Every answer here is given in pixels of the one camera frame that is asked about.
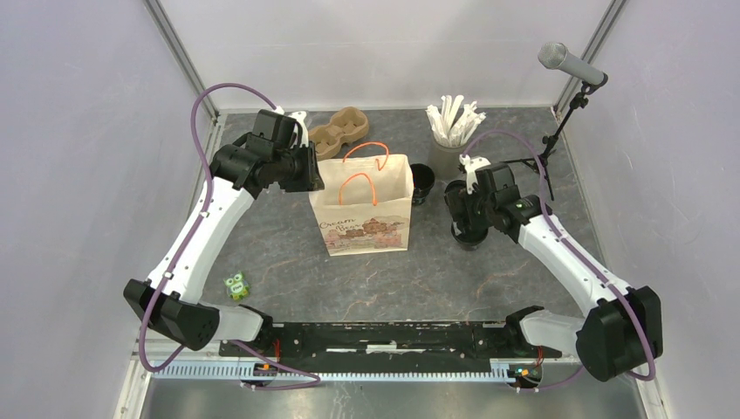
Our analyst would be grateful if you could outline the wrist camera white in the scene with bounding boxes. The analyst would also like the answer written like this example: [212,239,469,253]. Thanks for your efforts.
[459,155,491,195]
[274,106,310,149]

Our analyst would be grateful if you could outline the white toothed cable rail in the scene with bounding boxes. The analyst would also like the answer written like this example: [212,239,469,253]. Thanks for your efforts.
[154,361,541,384]

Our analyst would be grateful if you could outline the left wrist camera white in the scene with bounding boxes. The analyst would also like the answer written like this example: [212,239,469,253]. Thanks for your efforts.
[274,106,310,149]

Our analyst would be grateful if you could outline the brown paper bag orange handles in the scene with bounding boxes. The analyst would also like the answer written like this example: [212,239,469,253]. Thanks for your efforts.
[309,141,414,257]

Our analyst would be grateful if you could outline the small green toy box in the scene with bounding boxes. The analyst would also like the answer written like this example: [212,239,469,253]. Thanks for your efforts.
[223,271,250,301]

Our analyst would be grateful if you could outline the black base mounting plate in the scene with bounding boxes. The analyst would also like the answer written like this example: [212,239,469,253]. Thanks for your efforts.
[250,321,562,374]

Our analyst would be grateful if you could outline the black coffee cup white lettering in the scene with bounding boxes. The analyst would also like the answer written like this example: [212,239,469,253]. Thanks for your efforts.
[410,163,435,206]

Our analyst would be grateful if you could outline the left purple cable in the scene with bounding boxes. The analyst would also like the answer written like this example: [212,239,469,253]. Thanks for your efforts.
[137,83,322,392]

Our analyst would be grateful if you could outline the purple cable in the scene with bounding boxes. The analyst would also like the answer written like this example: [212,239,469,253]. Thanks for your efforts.
[137,83,322,392]
[461,129,658,395]

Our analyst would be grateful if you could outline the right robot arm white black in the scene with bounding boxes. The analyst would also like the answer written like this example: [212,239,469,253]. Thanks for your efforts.
[444,155,663,381]

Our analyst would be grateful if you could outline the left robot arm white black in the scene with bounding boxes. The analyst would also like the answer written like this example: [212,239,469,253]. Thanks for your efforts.
[123,110,324,356]

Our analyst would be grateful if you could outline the white wrapped straws bundle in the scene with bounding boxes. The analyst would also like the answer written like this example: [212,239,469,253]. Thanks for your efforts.
[425,94,487,148]

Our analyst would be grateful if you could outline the grey straw holder cup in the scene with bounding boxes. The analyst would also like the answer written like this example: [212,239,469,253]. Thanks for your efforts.
[427,140,466,182]

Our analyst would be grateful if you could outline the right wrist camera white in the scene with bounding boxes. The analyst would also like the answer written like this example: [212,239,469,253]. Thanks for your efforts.
[459,155,491,195]

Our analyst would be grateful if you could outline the black microphone tripod stand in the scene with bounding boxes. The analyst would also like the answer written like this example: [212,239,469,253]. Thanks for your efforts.
[504,81,597,200]

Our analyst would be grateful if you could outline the grey microphone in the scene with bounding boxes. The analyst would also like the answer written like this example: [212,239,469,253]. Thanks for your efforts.
[538,42,608,86]

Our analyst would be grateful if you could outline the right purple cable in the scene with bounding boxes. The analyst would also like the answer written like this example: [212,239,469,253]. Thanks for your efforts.
[461,129,658,395]

